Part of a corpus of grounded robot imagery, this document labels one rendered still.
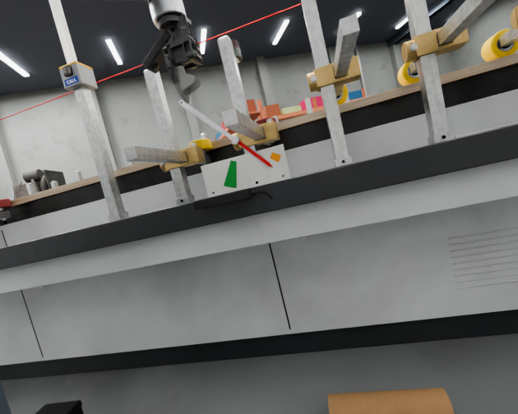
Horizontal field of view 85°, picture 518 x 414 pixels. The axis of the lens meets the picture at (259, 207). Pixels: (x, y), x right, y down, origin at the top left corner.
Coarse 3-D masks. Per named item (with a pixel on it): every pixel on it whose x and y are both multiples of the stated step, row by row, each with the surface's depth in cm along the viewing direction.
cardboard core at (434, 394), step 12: (336, 396) 79; (348, 396) 78; (360, 396) 77; (372, 396) 76; (384, 396) 75; (396, 396) 74; (408, 396) 74; (420, 396) 73; (432, 396) 72; (444, 396) 71; (336, 408) 76; (348, 408) 76; (360, 408) 75; (372, 408) 74; (384, 408) 73; (396, 408) 72; (408, 408) 72; (420, 408) 71; (432, 408) 70; (444, 408) 70
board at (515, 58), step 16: (480, 64) 85; (496, 64) 84; (512, 64) 84; (448, 80) 88; (368, 96) 93; (384, 96) 92; (400, 96) 92; (320, 112) 97; (288, 128) 101; (224, 144) 105; (96, 176) 119; (48, 192) 125
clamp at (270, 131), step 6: (264, 126) 81; (270, 126) 80; (276, 126) 83; (264, 132) 81; (270, 132) 81; (276, 132) 80; (240, 138) 83; (246, 138) 82; (264, 138) 81; (270, 138) 81; (276, 138) 81; (246, 144) 82; (252, 144) 82; (258, 144) 84
